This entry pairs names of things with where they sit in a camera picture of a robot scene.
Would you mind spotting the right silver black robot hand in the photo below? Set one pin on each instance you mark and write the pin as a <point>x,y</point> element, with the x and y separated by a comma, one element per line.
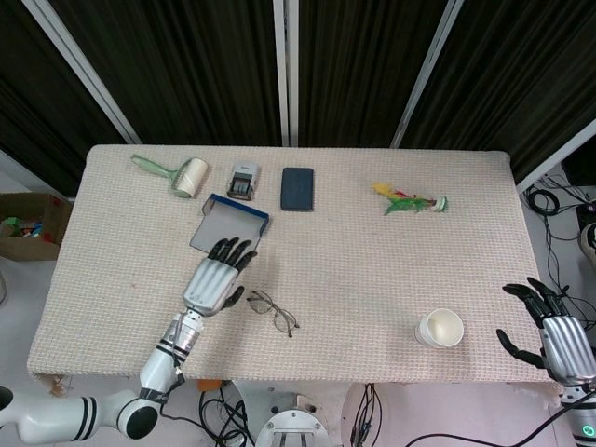
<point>568,344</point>

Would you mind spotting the orange tape piece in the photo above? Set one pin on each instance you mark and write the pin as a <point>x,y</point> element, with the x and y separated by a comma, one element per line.
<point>209,385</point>

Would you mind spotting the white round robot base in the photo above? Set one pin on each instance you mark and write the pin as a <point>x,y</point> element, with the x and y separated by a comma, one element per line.
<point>291,426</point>

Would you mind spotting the black pleated curtain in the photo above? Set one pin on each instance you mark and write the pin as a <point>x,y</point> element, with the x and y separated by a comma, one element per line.
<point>521,70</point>
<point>354,65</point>
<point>37,116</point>
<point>186,65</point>

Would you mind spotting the white paper cup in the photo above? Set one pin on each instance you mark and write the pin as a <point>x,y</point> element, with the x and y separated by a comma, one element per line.
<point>442,326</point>

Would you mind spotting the white frame post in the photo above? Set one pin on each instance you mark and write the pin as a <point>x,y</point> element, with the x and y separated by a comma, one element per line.
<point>559,156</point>
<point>79,65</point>
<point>285,70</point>
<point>426,70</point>

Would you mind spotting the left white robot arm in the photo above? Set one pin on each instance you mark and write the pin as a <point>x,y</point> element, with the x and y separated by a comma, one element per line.
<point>156,370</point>

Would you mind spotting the blue glasses case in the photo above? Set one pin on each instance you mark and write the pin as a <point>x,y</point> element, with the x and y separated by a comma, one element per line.
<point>228,226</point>

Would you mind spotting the colourful toy blocks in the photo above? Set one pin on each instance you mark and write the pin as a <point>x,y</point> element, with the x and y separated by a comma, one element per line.
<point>23,229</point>

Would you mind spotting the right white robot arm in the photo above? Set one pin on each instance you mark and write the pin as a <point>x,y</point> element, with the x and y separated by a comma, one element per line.
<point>582,414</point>

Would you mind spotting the thin-framed eyeglasses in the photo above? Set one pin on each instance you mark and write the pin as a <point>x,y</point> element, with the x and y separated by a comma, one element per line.
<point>261,305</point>

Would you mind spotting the brown cardboard box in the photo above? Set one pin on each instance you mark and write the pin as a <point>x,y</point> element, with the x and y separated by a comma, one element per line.
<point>25,249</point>

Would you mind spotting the beige woven tablecloth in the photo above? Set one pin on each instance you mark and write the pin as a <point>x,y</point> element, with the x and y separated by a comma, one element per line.
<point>349,270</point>

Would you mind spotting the colourful feather shuttlecock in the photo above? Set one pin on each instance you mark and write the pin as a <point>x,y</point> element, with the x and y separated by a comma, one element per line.
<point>405,202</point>

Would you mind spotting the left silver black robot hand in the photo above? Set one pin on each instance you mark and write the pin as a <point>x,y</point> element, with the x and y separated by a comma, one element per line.
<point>209,288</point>

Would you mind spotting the grey date stamp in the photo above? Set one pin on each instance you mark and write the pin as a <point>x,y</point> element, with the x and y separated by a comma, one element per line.
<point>242,181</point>

